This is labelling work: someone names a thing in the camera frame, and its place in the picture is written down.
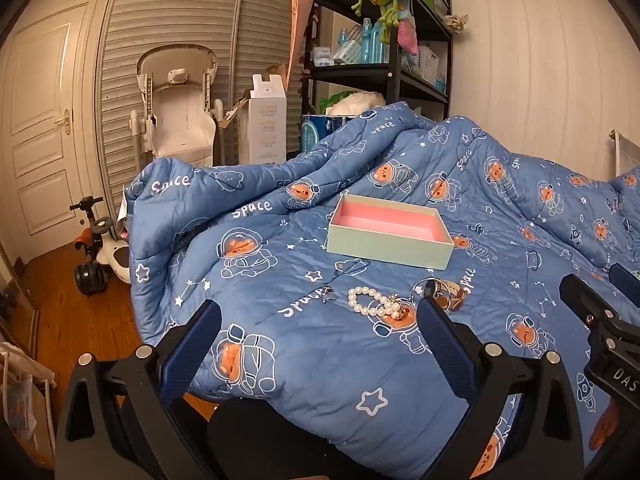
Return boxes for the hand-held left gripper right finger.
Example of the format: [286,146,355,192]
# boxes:
[415,295,586,480]

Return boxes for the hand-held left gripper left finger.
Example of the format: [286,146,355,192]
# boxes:
[55,299,223,480]

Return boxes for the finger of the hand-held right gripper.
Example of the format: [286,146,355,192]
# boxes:
[610,262,640,307]
[559,273,623,328]

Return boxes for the wristwatch with light strap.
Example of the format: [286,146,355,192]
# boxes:
[411,277,468,314]

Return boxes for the white pearl bracelet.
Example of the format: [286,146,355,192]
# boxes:
[347,286,396,317]

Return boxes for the green box with pink lining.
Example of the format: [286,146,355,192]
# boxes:
[325,192,456,270]

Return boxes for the blue printed blanket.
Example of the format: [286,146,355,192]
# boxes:
[122,101,640,480]

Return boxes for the white ride-on toy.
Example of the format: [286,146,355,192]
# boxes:
[70,196,134,296]

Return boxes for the white radiator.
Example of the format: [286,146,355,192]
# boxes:
[606,130,640,182]

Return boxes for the tall white carton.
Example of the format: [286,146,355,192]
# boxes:
[236,74,289,166]

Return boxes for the cream baby high chair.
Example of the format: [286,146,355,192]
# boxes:
[129,46,226,168]

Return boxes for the white panelled door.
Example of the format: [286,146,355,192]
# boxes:
[0,2,108,263]

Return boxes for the blue tissue pack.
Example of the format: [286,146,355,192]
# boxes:
[300,114,355,155]

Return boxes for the white pillow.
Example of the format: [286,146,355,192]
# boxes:
[324,91,387,118]

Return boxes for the white plastic basket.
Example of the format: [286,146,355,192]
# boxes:
[416,45,441,84]

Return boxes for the black metal shelf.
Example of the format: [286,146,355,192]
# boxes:
[301,0,456,122]

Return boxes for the pink knitted pouch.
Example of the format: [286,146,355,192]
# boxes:
[397,19,422,57]

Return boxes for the row of blue bottles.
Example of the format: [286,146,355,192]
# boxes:
[336,17,390,66]

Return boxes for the louvered wardrobe door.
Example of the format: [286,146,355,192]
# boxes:
[95,0,307,201]

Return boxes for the green frog plush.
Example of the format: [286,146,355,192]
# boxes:
[352,0,410,44]

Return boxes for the pink board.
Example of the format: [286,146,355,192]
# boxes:
[287,0,324,92]

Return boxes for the white wire rack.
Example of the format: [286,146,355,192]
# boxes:
[0,342,59,472]

